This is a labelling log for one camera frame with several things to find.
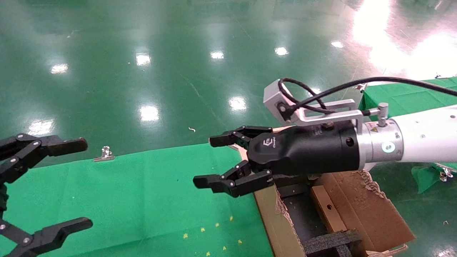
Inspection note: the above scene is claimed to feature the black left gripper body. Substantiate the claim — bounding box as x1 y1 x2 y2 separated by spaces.
0 183 8 215

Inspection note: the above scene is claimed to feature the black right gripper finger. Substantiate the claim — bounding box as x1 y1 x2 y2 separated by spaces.
209 125 274 150
193 160 275 198

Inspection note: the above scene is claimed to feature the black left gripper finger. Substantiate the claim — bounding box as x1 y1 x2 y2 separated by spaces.
0 134 89 184
0 218 94 257

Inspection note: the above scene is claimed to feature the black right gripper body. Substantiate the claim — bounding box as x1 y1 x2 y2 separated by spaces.
246 121 360 176

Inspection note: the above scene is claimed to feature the slim cardboard box with hole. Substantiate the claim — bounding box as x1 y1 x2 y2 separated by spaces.
310 185 349 233

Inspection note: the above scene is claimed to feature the large open cardboard carton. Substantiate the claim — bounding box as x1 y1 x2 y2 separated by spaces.
254 171 416 257

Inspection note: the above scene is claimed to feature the flat black foam liner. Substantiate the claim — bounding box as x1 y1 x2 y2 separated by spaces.
282 195 331 243

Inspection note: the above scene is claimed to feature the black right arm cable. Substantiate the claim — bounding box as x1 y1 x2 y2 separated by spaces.
278 77 457 116

